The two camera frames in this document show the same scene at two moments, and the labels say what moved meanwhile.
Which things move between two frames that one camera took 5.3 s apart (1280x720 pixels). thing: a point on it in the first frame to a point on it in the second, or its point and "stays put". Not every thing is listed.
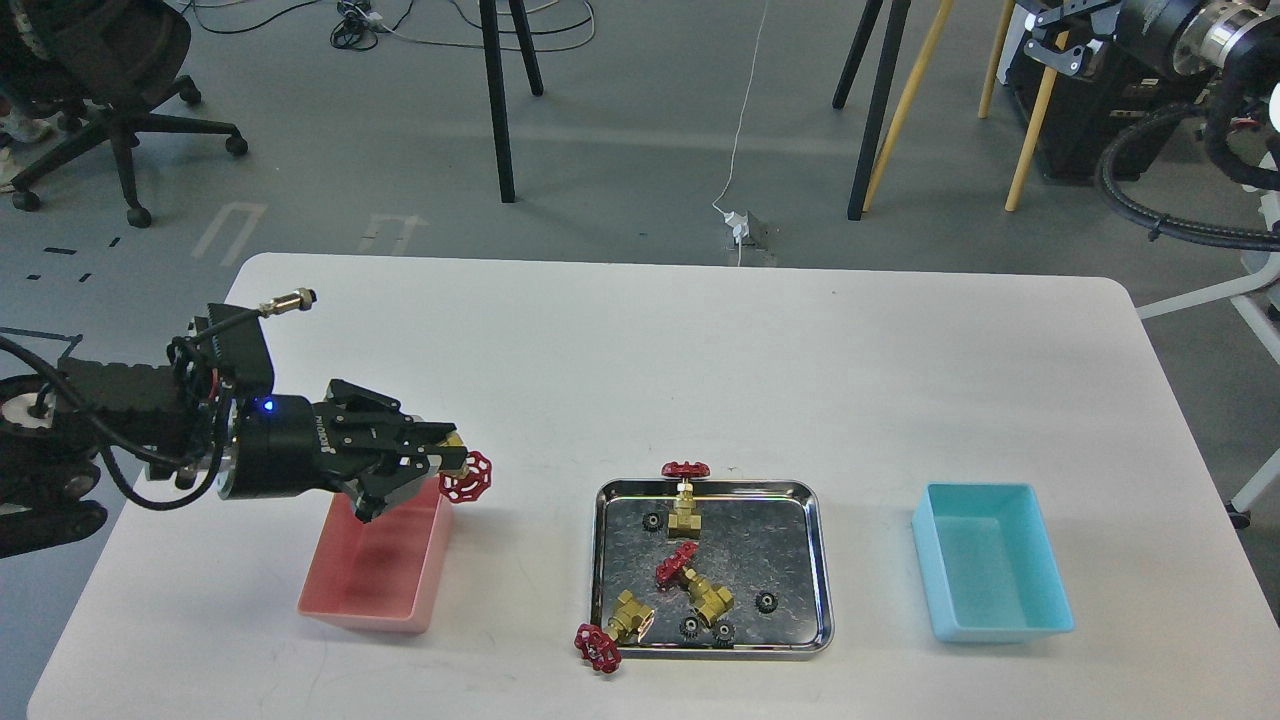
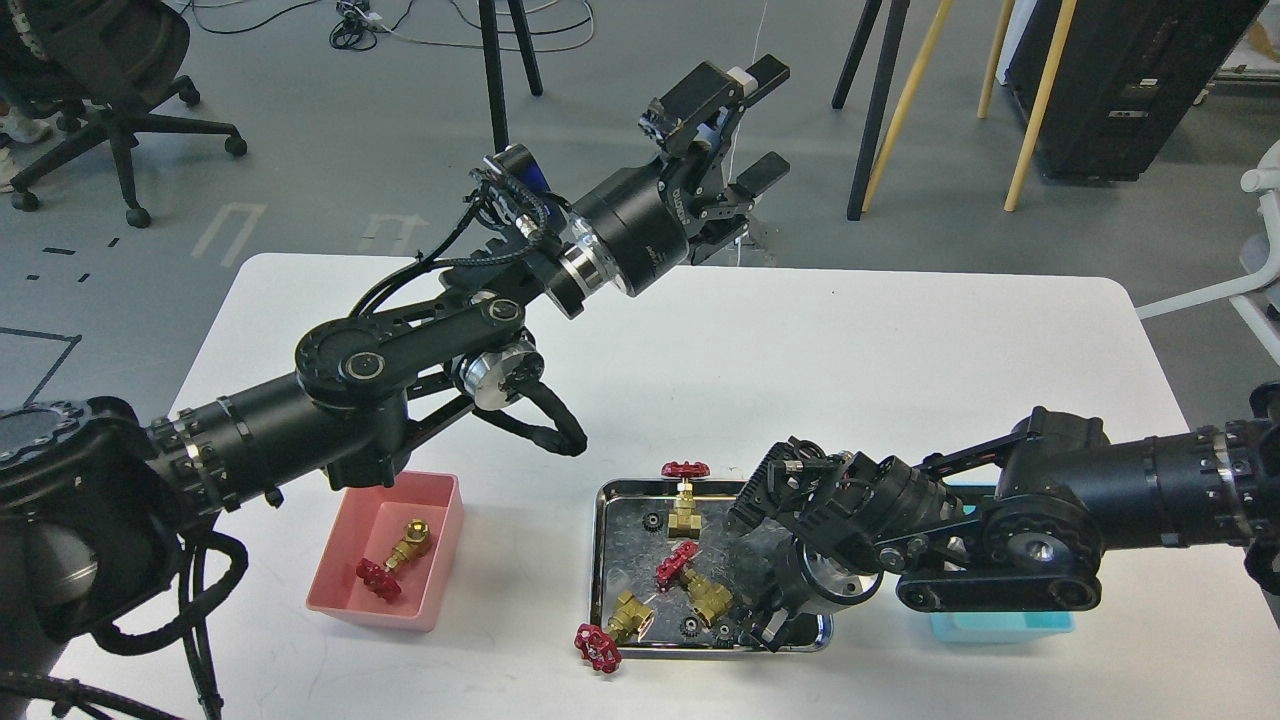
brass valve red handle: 470,487 to 414,544
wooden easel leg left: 905,100 stays put
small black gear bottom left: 688,628 stays put
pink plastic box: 389,572 stays put
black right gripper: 1148,28 to 774,575
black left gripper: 285,444 to 649,220
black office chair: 108,64 stays put
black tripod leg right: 886,81 stays put
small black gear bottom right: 724,634 stays put
